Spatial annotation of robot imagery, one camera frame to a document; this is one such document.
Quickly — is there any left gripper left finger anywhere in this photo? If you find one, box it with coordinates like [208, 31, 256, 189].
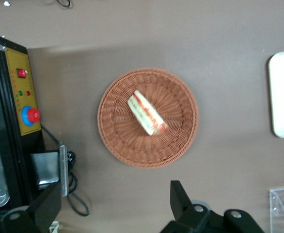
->
[0, 183, 63, 233]

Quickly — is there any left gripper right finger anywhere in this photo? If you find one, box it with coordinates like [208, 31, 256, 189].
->
[160, 180, 210, 233]

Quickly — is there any sandwich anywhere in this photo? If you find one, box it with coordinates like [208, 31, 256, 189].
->
[127, 89, 169, 136]

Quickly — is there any round brown wicker basket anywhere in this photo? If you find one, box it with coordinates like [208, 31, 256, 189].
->
[97, 67, 200, 169]

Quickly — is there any black sealing machine yellow panel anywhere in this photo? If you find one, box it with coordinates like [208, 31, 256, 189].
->
[0, 35, 71, 233]

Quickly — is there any clear acrylic bottle rack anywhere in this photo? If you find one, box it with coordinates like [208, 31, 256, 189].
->
[268, 186, 284, 233]

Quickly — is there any white wire rack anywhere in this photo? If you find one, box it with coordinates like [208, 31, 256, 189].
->
[48, 221, 60, 233]

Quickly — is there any black machine power cable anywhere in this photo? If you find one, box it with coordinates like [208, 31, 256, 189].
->
[40, 123, 91, 217]

